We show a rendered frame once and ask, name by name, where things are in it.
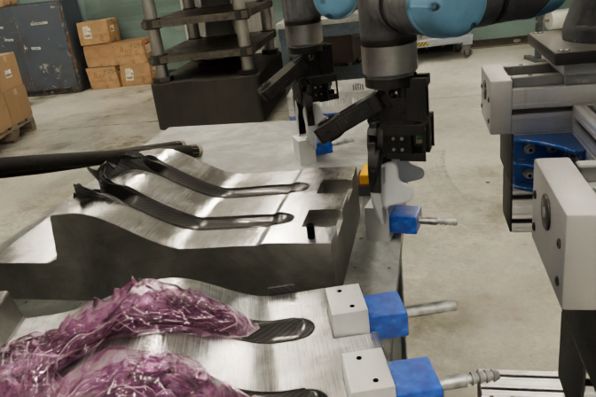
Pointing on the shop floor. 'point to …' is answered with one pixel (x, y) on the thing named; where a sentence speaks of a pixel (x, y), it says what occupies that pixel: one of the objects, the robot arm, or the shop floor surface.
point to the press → (214, 91)
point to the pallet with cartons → (13, 102)
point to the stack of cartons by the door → (114, 56)
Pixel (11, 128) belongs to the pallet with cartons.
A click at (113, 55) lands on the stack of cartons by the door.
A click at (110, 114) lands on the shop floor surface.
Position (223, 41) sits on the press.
